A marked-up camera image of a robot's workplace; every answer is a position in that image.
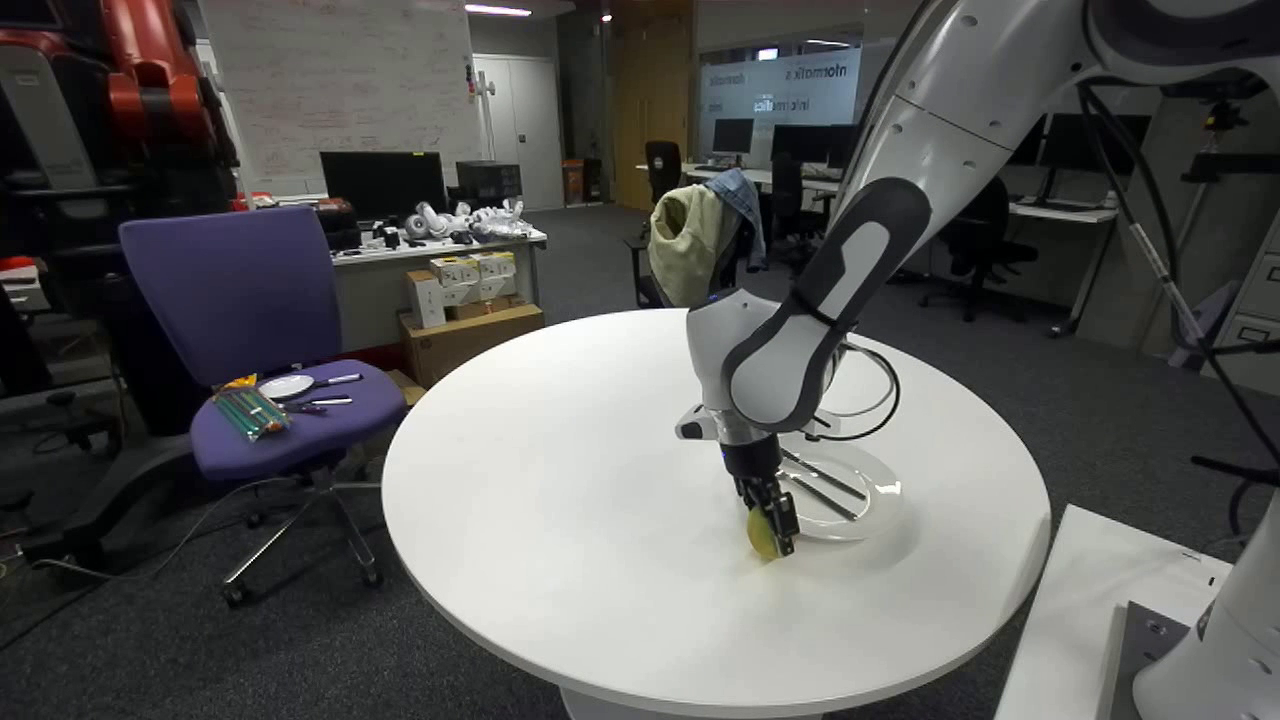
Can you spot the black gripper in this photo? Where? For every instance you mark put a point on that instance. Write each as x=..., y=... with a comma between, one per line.
x=755, y=469

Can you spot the red green apple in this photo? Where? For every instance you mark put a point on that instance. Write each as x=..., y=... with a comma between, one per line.
x=760, y=538

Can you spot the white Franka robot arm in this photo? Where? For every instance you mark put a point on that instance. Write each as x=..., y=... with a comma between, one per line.
x=932, y=120

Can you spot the red industrial robot arm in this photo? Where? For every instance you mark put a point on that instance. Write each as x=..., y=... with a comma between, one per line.
x=144, y=83

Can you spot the white round dinner plate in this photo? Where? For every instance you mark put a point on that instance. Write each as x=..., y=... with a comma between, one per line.
x=865, y=515

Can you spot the beige jacket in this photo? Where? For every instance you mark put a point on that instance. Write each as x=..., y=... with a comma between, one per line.
x=685, y=246

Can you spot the black jacket-draped office chair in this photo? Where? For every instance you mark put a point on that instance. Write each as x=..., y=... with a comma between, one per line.
x=755, y=220

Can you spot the white robot stand top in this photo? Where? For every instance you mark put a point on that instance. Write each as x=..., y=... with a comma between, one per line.
x=1081, y=624

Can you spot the brown cardboard box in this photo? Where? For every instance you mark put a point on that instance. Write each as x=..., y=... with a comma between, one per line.
x=466, y=342

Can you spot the white carton boxes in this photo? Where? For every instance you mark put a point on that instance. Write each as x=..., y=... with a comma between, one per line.
x=462, y=281

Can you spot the white plastic bag clutter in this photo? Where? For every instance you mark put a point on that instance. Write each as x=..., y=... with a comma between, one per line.
x=466, y=220

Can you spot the small black computer monitor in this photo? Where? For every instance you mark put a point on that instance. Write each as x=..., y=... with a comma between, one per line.
x=489, y=183

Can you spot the grey white office desk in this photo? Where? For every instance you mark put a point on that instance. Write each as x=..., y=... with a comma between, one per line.
x=364, y=302

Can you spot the small white saucer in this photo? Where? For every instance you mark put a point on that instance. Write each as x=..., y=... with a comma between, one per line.
x=284, y=387

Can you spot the large black computer monitor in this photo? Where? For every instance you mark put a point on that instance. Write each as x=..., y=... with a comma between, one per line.
x=383, y=184

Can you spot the green striped packet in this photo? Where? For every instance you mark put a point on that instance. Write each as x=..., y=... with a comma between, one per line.
x=250, y=414

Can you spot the purple office chair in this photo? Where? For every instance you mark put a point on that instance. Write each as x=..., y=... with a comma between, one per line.
x=242, y=293

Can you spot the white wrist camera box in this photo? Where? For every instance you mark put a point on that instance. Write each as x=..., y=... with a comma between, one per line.
x=703, y=426

